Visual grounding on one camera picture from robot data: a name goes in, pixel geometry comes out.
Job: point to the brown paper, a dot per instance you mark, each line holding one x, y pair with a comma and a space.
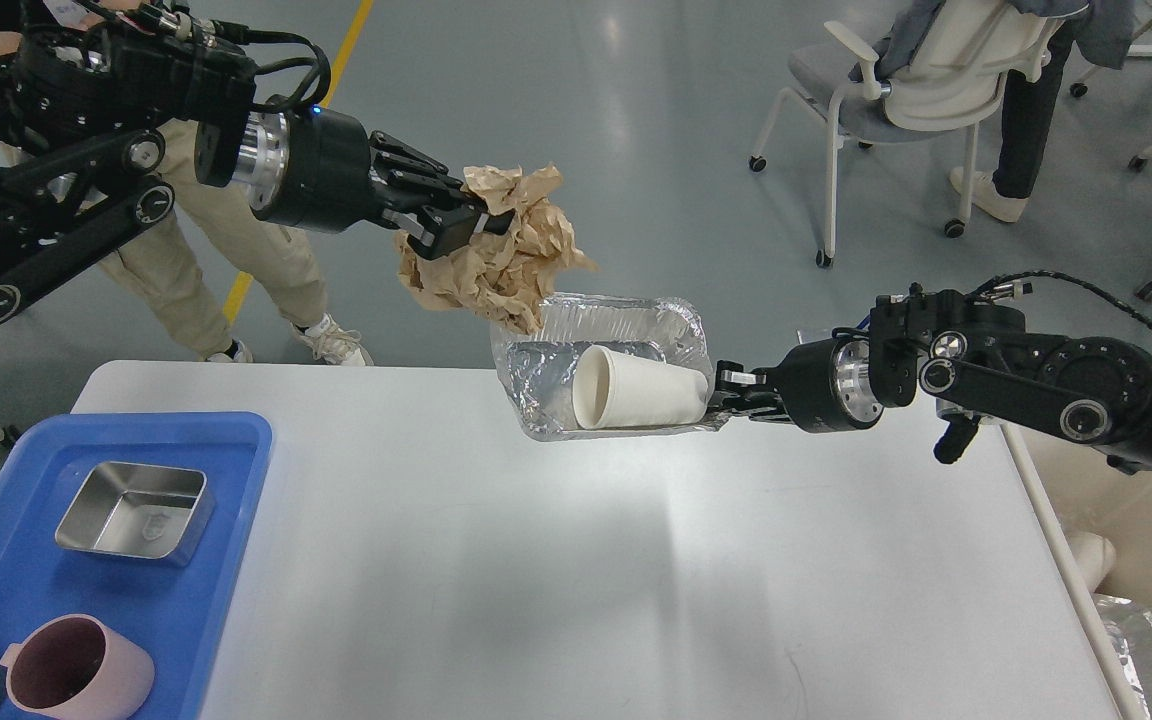
501, 277

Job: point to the white paper cup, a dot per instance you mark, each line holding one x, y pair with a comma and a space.
612, 390

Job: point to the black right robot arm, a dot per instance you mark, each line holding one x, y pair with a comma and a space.
974, 353

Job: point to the blue plastic tray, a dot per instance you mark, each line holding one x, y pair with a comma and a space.
174, 612

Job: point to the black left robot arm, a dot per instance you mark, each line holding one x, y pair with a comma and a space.
80, 143

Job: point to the white tube in bin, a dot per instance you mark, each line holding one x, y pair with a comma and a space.
1095, 557

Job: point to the person in black trousers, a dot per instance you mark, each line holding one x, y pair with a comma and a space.
1103, 34

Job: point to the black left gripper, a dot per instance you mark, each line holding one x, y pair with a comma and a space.
311, 169

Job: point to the aluminium foil tray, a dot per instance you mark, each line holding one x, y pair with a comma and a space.
536, 370

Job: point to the square steel container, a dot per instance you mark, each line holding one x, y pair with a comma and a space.
138, 511

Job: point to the white office chair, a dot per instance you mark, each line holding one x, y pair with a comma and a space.
955, 79

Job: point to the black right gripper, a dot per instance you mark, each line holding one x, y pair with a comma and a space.
822, 387

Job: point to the beige plastic bin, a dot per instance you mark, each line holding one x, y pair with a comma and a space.
1073, 490

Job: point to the foil trash in bin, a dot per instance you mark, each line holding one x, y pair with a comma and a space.
1129, 627

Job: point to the pink mug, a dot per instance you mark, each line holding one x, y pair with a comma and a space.
75, 667

